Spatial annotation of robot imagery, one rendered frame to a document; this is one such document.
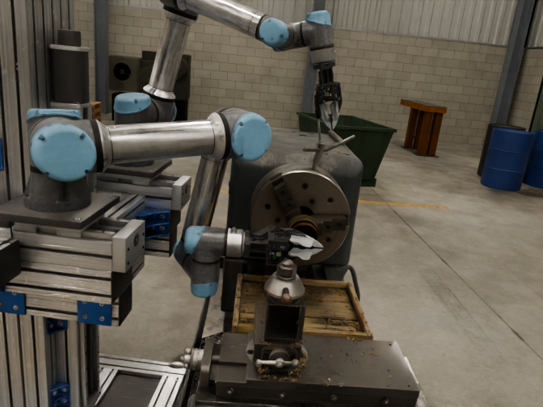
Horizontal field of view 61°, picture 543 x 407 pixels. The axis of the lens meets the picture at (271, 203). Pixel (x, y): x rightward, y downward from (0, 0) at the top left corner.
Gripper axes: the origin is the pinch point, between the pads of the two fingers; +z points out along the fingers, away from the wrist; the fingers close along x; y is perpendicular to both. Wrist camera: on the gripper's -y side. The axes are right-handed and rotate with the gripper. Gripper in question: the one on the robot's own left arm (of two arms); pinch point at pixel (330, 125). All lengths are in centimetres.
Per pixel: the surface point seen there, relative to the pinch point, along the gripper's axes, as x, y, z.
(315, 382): -20, 81, 35
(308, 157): -9.2, 0.5, 9.5
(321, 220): -9.7, 23.8, 23.8
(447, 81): 423, -1007, 103
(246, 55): -49, -986, -40
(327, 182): -5.7, 18.7, 14.2
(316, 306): -16, 37, 45
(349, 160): 4.6, 0.0, 12.9
